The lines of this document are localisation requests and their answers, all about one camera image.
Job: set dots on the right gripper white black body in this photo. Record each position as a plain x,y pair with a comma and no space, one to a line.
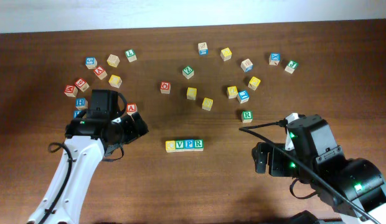
272,157

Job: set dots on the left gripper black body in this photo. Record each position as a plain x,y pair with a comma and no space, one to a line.
132,123

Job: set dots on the yellow C block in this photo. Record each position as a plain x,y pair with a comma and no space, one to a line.
170,146

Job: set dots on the green V block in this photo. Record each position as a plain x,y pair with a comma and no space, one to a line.
180,145

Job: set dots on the blue P block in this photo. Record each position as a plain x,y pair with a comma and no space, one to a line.
189,145

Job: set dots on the green r block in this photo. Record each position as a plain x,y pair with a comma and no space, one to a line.
247,116
199,145

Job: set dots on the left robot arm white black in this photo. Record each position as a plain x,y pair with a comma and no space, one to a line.
90,138

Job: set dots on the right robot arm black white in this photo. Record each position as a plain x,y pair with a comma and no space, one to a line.
353,188

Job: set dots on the red A block lower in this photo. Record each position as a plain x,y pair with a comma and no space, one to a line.
131,108

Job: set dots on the red a block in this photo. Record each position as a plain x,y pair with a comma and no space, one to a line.
100,72
131,108

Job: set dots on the blue H block upper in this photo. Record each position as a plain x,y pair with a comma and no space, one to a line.
81,103

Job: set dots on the blue h block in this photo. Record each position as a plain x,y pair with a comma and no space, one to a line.
81,103
76,114

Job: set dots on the blue H block lower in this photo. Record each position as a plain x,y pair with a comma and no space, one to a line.
76,114

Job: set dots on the yellow block near A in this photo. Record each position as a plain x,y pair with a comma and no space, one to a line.
115,81

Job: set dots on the red 6 block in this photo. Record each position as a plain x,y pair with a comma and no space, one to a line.
81,84

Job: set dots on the red A block upper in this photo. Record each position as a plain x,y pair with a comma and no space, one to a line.
100,72

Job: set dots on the red O block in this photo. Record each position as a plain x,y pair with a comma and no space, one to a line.
165,87

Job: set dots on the red M block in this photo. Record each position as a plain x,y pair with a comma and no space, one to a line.
71,91

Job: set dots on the plain wood yellow block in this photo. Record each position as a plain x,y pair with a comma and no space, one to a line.
113,60

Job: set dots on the blue block top left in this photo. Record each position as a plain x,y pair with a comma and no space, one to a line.
91,62

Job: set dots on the blue block right centre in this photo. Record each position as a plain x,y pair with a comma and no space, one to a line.
243,96

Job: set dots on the green L block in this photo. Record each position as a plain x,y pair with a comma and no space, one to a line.
131,55

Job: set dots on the yellow block beside blue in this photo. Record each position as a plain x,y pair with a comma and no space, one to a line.
232,92

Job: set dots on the green Z block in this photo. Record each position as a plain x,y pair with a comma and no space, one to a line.
188,72

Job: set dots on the yellow block centre right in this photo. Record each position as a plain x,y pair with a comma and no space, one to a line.
207,104

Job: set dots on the green J block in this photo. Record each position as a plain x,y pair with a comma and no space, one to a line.
291,66

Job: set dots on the wood block orange picture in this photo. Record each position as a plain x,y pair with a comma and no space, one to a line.
246,65

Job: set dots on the blue X block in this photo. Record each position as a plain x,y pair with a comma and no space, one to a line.
274,58

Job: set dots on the wood block blue side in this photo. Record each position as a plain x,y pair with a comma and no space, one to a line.
203,48

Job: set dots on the yellow block top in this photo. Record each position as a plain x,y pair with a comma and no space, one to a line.
226,54

